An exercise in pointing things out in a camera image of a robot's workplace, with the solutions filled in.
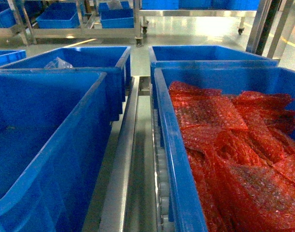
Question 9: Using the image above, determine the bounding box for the blue bin with clear bag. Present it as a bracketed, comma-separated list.
[0, 46, 131, 121]

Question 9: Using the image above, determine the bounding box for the steel shelf rack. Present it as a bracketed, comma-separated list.
[83, 76, 175, 232]

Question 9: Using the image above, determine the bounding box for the blue bin rear right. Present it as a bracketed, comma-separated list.
[149, 45, 279, 81]

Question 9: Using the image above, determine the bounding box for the empty blue bin front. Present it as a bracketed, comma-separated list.
[0, 72, 111, 232]

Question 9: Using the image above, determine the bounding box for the blue bin with red wrap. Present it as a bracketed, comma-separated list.
[154, 68, 295, 232]

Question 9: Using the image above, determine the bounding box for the clear plastic bag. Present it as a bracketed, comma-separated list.
[44, 57, 73, 69]

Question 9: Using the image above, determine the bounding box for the red bubble wrap pile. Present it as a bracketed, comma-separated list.
[169, 81, 295, 232]

